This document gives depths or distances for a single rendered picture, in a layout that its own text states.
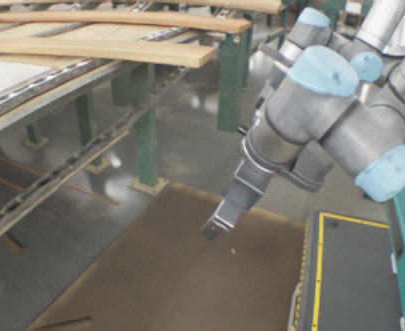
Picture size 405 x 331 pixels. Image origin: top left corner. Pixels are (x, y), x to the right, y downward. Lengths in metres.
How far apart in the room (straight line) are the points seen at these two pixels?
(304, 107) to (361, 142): 0.08
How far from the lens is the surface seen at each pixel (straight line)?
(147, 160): 1.70
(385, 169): 0.37
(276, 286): 1.39
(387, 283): 1.13
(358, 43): 0.81
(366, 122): 0.37
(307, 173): 0.45
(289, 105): 0.38
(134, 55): 1.00
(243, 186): 0.43
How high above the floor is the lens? 1.13
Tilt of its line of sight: 35 degrees down
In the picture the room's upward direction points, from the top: 2 degrees clockwise
